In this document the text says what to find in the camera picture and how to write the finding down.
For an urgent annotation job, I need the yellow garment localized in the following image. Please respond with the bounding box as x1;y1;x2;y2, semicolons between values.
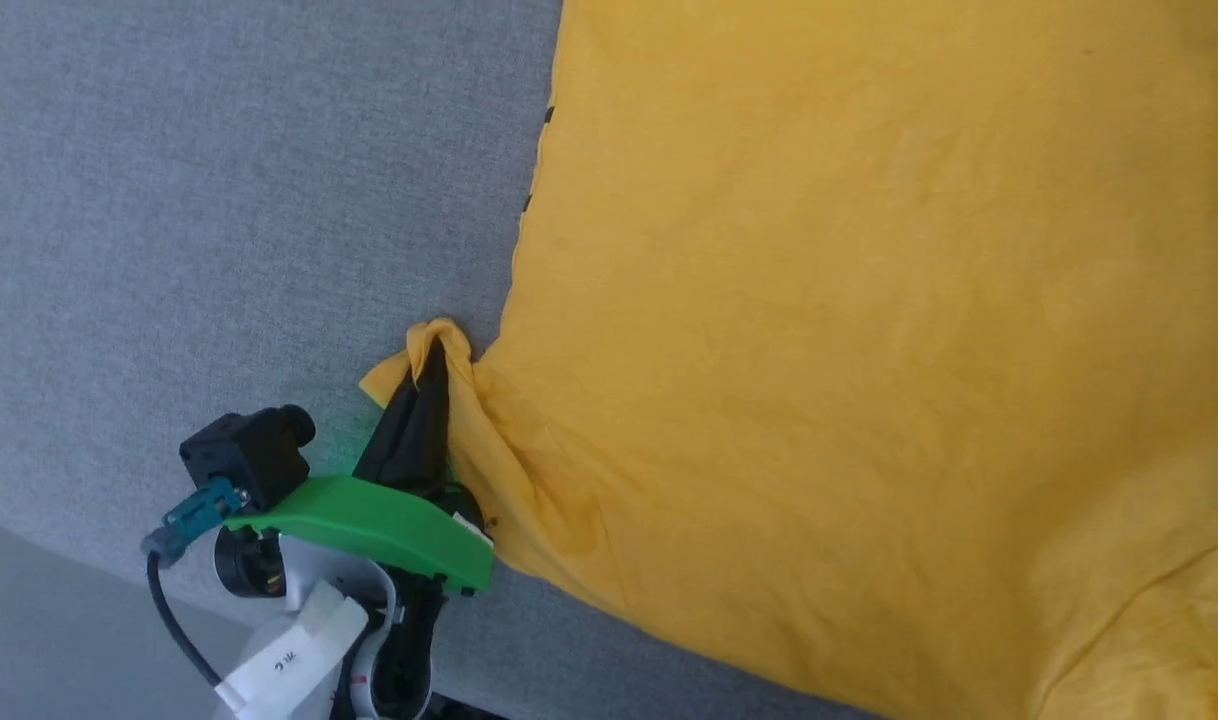
358;0;1218;720

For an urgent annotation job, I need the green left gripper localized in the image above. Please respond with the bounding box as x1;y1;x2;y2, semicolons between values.
223;338;496;595

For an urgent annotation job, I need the white label tag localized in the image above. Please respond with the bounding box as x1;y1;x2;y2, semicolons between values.
213;579;371;717

